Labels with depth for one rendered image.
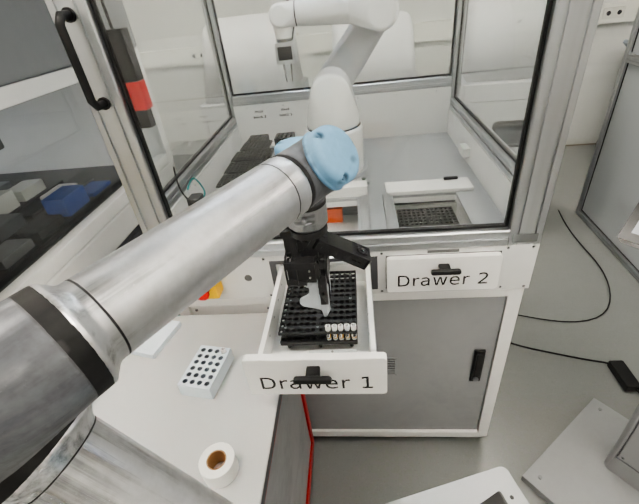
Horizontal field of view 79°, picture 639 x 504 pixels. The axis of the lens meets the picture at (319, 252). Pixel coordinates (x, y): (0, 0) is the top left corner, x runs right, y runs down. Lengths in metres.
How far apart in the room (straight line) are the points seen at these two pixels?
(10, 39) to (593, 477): 2.25
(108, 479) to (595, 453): 1.66
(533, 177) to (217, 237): 0.79
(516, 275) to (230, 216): 0.90
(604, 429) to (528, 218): 1.10
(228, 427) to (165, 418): 0.15
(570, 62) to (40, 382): 0.93
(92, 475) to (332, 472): 1.31
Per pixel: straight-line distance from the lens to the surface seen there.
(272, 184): 0.41
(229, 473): 0.85
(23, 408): 0.31
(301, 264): 0.71
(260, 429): 0.92
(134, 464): 0.47
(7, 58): 1.40
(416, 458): 1.72
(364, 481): 1.68
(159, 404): 1.04
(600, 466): 1.84
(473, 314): 1.23
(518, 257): 1.11
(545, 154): 0.99
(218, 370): 0.99
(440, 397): 1.51
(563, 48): 0.93
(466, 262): 1.06
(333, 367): 0.80
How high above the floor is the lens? 1.52
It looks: 34 degrees down
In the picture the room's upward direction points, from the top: 7 degrees counter-clockwise
